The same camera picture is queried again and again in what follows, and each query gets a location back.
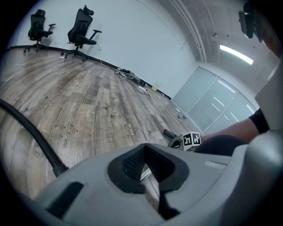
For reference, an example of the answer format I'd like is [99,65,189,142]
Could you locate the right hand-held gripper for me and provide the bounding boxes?
[169,131,202,152]

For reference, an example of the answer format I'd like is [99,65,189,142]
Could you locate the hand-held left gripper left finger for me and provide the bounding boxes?
[33,143,166,226]

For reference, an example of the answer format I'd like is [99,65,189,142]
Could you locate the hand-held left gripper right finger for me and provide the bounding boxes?
[145,143,232,226]

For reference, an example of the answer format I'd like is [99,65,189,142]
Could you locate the black corrugated hose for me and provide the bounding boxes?
[0,98,69,177]

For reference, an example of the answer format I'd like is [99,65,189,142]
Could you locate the person's right forearm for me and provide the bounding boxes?
[200,118,258,144]

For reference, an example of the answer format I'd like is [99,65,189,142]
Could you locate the person's black trousers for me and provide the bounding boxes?
[194,135,246,156]

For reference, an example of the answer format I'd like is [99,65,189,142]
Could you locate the frosted glass partition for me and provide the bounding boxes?
[171,66,258,135]

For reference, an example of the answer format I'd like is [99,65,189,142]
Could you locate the person's black printed t-shirt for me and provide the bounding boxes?
[249,108,270,134]

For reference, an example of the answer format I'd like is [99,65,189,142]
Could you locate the white pipe run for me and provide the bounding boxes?
[170,0,207,64]

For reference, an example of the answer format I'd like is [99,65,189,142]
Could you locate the white tube light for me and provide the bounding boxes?
[219,44,254,65]

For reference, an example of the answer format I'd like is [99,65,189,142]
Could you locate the person's head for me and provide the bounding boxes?
[262,22,283,58]

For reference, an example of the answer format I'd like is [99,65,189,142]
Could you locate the black office chair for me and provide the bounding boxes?
[60,5,103,62]
[23,9,57,53]

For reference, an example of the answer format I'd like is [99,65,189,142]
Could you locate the pile of devices and cables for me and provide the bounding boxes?
[116,68,148,87]

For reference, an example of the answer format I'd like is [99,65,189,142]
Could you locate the black head-worn camera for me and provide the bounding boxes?
[238,2,264,42]

